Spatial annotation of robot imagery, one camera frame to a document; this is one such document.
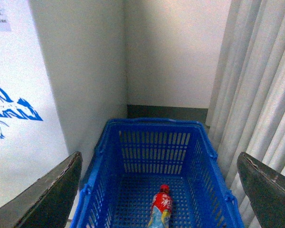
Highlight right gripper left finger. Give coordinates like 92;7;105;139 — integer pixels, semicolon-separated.
0;152;82;228

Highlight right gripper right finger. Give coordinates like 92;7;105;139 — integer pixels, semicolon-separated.
237;152;285;228

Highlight red blue drink bottle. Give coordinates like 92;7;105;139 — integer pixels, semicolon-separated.
147;184;173;228

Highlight white blue chest freezer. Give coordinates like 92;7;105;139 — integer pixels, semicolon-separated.
0;0;68;207

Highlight white pleated curtain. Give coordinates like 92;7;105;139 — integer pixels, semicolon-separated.
206;0;285;228

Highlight blue plastic shopping basket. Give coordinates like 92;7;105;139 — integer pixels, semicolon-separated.
71;118;244;228

